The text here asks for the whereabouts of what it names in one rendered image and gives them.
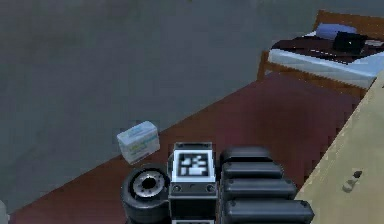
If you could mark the blue pillow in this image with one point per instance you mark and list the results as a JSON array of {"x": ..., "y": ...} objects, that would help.
[{"x": 333, "y": 30}]

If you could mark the white box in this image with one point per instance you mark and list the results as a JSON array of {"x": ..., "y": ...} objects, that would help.
[{"x": 139, "y": 142}]

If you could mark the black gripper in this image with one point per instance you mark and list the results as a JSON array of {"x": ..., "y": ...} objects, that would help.
[{"x": 146, "y": 196}]

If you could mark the wooden bed with white mattress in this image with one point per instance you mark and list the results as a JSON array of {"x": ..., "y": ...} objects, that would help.
[{"x": 320, "y": 66}]

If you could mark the dark maroon blanket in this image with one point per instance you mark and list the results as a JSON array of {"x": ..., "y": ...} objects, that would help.
[{"x": 313, "y": 47}]

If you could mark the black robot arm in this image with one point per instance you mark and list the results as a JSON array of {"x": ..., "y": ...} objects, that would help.
[{"x": 253, "y": 193}]

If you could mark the beige cupboard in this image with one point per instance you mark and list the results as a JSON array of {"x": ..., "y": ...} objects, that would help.
[{"x": 353, "y": 166}]

